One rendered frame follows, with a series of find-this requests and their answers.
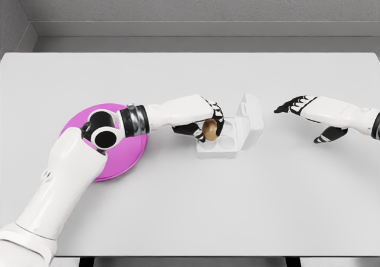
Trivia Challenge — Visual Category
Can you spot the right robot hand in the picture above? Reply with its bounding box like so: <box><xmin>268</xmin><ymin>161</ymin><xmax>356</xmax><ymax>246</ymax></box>
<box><xmin>273</xmin><ymin>95</ymin><xmax>350</xmax><ymax>145</ymax></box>

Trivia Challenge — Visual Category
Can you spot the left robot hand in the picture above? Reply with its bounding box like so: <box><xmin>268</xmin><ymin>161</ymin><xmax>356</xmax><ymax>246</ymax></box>
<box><xmin>171</xmin><ymin>94</ymin><xmax>226</xmax><ymax>145</ymax></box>

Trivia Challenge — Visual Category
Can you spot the brown egg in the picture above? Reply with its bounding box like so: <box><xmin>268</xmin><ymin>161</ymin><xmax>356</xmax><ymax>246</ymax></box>
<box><xmin>202</xmin><ymin>118</ymin><xmax>218</xmax><ymax>142</ymax></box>

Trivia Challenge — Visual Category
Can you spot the white egg box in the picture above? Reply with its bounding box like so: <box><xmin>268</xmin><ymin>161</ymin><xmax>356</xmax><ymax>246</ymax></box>
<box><xmin>195</xmin><ymin>93</ymin><xmax>265</xmax><ymax>161</ymax></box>

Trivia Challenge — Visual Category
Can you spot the pink round plate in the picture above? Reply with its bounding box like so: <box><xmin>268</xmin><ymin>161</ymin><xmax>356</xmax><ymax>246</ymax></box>
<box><xmin>58</xmin><ymin>102</ymin><xmax>148</xmax><ymax>183</ymax></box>

